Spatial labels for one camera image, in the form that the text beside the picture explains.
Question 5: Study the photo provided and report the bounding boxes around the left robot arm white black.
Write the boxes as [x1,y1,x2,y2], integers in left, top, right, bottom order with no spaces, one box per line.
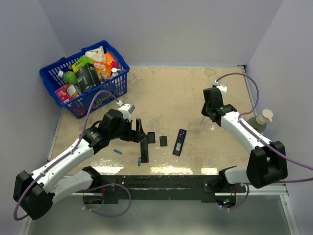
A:
[13,103,144,221]

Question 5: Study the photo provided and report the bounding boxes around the orange Gillette razor pack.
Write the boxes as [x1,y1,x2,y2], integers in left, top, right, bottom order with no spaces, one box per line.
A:
[93,61,112,83]

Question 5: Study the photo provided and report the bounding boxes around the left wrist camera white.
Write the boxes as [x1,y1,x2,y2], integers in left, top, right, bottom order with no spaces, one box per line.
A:
[116,101,135,121]

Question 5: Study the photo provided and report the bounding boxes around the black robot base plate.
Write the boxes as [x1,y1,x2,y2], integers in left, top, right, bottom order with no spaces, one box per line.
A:
[73,168,247,204]

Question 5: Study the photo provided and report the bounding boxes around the black battery cover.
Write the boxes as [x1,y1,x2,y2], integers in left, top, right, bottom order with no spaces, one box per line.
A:
[159,136,168,147]
[147,132,156,144]

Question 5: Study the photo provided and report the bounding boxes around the purple cable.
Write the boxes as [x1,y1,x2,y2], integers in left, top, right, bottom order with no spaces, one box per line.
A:
[13,90,123,221]
[215,72,313,184]

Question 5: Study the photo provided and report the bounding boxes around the pink box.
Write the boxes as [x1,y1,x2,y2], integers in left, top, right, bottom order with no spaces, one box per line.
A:
[55,87,71,103]

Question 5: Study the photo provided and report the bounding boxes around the orange pill bottle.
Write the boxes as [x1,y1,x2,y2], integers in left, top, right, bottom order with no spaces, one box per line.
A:
[67,85,80,99]

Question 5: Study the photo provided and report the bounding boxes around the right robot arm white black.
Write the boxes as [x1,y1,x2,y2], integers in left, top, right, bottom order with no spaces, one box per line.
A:
[201,86,288,192]

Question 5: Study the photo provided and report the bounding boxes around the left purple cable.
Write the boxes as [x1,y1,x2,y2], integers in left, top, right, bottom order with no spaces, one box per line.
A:
[13,90,123,221]

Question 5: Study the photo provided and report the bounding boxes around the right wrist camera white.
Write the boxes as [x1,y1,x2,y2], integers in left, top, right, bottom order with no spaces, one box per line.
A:
[213,81,227,95]

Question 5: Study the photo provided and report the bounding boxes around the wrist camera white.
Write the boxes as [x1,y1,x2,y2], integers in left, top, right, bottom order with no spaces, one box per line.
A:
[213,81,227,95]
[116,101,135,121]

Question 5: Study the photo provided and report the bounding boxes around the green black razor box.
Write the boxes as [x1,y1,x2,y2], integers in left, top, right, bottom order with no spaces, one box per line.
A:
[72,56,101,93]

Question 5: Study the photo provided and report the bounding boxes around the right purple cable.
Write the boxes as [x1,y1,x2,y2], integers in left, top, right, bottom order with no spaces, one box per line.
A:
[215,72,313,184]

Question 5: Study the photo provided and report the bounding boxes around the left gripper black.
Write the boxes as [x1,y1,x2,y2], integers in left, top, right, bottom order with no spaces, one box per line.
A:
[110,116,146,142]

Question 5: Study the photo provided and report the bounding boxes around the blue plastic shopping basket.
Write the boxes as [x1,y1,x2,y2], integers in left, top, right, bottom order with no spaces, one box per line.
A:
[39,40,130,119]

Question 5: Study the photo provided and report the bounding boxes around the green liquid soap pump bottle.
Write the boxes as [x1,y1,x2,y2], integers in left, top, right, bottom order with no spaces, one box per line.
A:
[247,109,273,133]

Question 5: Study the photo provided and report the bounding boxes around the aluminium frame rail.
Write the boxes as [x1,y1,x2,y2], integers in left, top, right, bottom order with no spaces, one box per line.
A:
[249,183,288,195]

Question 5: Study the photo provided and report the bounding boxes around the black remote control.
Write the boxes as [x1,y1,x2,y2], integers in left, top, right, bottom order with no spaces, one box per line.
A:
[140,137,149,163]
[172,132,186,156]

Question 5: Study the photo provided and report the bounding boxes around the green bottle white cap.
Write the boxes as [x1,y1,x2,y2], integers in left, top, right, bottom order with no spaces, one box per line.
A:
[58,70,77,84]

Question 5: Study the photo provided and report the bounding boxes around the white pump bottle in basket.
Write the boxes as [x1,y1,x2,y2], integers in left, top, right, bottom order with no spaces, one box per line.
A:
[111,68,121,78]

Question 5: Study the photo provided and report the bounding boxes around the crumpled beige paper bag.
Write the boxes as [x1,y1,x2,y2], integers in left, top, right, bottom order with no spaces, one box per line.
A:
[85,46,106,62]

